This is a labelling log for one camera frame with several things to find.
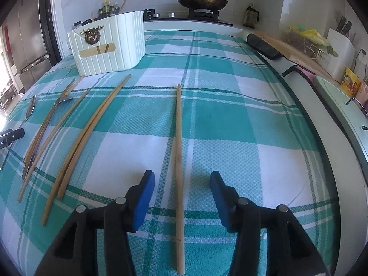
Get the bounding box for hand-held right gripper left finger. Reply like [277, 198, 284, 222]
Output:
[34, 170, 156, 276]

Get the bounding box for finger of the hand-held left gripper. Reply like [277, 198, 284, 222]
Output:
[0, 128, 25, 148]

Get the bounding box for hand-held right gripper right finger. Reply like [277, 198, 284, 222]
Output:
[209, 171, 328, 276]

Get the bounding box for metal spoon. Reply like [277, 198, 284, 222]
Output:
[0, 94, 37, 171]
[27, 95, 75, 176]

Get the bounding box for white ribbed utensil holder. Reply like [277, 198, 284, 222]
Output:
[67, 11, 146, 77]

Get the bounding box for teal checkered tablecloth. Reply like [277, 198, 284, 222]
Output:
[0, 29, 342, 276]

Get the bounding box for steel refrigerator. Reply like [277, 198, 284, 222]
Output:
[0, 0, 63, 93]

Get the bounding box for light green appliance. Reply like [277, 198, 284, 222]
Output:
[314, 75, 368, 162]

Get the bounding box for black oblong object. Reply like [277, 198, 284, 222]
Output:
[247, 33, 284, 61]

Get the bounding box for wooden cutting board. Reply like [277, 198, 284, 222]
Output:
[254, 31, 343, 86]

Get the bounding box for yellow snack packet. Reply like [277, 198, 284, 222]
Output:
[341, 67, 362, 98]

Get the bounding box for yellow packaged snack basket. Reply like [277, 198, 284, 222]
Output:
[283, 25, 340, 64]

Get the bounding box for black gas stove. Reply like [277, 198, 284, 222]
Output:
[141, 8, 234, 25]

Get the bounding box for olive glass pitcher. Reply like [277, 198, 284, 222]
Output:
[243, 5, 260, 29]

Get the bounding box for white knife block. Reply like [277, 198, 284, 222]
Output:
[328, 28, 357, 77]

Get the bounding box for black bent handle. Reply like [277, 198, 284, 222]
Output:
[282, 65, 316, 93]

